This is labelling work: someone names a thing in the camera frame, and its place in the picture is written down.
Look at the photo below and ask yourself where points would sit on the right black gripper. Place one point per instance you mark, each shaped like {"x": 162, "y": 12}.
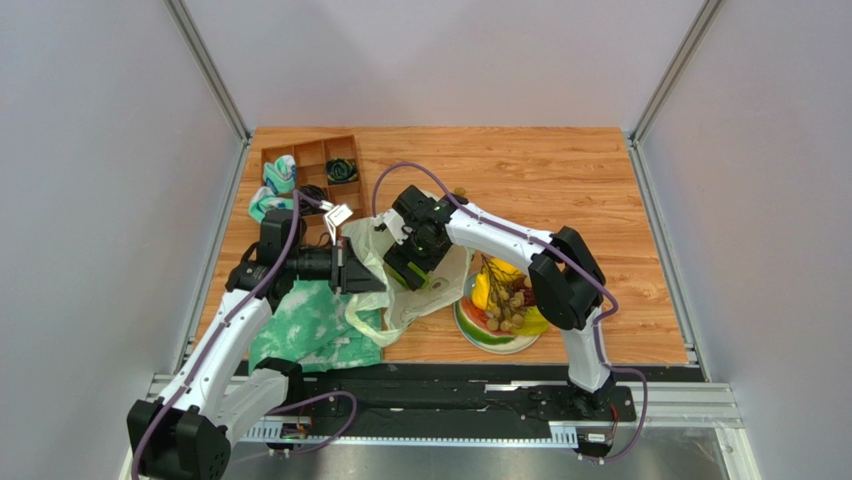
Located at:
{"x": 413, "y": 264}

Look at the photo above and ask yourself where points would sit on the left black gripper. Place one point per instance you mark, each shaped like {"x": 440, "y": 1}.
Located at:
{"x": 348, "y": 275}

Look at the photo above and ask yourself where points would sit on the green fake fruit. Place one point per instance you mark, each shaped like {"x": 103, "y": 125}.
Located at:
{"x": 414, "y": 276}

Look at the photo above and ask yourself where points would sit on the avocado print plastic bag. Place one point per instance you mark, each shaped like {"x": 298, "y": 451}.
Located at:
{"x": 384, "y": 316}

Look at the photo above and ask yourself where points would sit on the yellow fake pear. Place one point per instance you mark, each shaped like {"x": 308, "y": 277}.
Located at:
{"x": 481, "y": 292}

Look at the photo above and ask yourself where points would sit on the yellow fake lemon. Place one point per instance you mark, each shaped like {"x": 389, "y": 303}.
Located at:
{"x": 504, "y": 268}

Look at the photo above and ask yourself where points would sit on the fake watermelon slice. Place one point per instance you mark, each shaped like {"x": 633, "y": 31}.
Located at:
{"x": 473, "y": 323}

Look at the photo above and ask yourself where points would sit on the fake brown grapes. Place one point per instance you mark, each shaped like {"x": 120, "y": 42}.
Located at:
{"x": 507, "y": 311}

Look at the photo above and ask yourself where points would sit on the dark red fake fruit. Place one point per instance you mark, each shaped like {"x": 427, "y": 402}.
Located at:
{"x": 528, "y": 297}

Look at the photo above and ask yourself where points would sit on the yellow green fake starfruit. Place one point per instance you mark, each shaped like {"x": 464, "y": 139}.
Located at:
{"x": 534, "y": 324}

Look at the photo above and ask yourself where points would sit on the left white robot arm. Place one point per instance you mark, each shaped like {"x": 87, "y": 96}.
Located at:
{"x": 189, "y": 431}

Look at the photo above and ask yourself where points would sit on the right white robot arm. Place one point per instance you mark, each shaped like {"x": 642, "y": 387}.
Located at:
{"x": 567, "y": 283}

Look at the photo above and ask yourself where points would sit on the green white tie-dye cloth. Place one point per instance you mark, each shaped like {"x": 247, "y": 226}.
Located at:
{"x": 309, "y": 327}

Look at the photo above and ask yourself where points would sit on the black rolled sock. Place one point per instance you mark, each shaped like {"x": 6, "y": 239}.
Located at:
{"x": 312, "y": 198}

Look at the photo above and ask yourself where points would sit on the dark green rolled sock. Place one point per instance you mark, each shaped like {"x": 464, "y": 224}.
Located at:
{"x": 341, "y": 170}

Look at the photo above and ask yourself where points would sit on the wooden compartment tray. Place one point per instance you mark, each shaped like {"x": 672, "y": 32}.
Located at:
{"x": 310, "y": 158}

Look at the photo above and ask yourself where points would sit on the teal white rolled sock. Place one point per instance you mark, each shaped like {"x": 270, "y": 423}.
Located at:
{"x": 280, "y": 175}

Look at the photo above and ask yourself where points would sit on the blue cream ceramic plate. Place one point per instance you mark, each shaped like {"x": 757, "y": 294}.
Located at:
{"x": 519, "y": 344}

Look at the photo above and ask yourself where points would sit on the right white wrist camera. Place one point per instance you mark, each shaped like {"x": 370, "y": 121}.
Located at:
{"x": 392, "y": 223}

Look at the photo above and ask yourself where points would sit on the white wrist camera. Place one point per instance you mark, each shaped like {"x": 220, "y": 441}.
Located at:
{"x": 392, "y": 223}
{"x": 334, "y": 216}

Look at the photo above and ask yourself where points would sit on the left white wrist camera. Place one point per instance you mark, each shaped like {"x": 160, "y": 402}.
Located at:
{"x": 334, "y": 216}

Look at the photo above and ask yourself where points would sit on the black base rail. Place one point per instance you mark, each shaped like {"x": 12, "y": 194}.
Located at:
{"x": 453, "y": 401}

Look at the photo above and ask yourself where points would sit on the aluminium frame post left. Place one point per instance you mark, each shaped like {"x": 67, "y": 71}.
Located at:
{"x": 194, "y": 40}

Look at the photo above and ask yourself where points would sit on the aluminium frame post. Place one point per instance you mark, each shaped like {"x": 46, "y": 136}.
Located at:
{"x": 698, "y": 29}
{"x": 194, "y": 40}

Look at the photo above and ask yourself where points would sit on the aluminium frame post right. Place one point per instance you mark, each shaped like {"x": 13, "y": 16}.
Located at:
{"x": 698, "y": 29}

